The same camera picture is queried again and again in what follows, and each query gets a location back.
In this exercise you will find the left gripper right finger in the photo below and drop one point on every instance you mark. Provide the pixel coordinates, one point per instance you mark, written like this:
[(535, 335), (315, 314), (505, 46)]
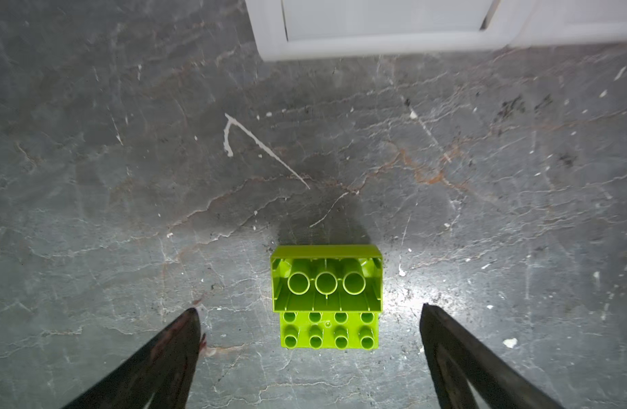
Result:
[(460, 364)]

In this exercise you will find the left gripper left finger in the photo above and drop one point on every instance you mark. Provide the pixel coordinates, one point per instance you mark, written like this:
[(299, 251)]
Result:
[(158, 375)]

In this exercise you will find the green studded brick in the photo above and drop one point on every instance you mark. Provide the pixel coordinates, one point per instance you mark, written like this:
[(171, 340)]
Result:
[(329, 330)]

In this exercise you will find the middle white bin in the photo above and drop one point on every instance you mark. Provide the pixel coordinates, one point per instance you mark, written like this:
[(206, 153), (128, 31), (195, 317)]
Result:
[(574, 22)]

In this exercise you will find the white bin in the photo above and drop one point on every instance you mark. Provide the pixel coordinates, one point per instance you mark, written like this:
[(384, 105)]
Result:
[(313, 30), (574, 22)]

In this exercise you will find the left white bin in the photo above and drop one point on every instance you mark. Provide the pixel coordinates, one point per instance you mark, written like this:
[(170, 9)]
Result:
[(313, 30)]

